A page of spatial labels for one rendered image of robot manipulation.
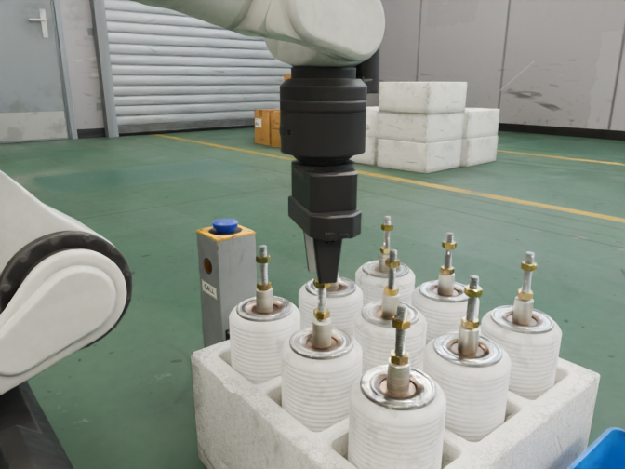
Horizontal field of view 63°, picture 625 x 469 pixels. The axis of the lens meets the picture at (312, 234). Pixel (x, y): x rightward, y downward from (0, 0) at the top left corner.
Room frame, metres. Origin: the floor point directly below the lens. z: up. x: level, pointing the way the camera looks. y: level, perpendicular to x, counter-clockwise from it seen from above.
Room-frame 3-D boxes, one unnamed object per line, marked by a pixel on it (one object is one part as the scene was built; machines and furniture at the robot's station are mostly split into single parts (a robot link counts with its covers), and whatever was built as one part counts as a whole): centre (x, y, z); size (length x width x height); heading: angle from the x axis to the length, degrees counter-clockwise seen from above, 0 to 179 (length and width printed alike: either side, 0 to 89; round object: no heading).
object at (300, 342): (0.53, -0.01, 0.25); 0.08 x 0.08 x 0.01
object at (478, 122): (3.65, -1.03, 0.27); 0.39 x 0.39 x 0.18; 42
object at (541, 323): (0.59, -0.27, 0.25); 0.08 x 0.08 x 0.01
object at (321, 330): (0.53, -0.01, 0.26); 0.02 x 0.02 x 0.03
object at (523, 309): (0.59, -0.27, 0.26); 0.02 x 0.02 x 0.03
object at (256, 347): (0.63, 0.06, 0.16); 0.10 x 0.10 x 0.18
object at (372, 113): (3.71, -0.46, 0.27); 0.39 x 0.39 x 0.18; 42
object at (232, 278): (0.79, 0.14, 0.16); 0.07 x 0.07 x 0.31; 39
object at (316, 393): (0.53, -0.01, 0.16); 0.10 x 0.10 x 0.18
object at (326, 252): (0.51, -0.02, 0.37); 0.03 x 0.02 x 0.06; 106
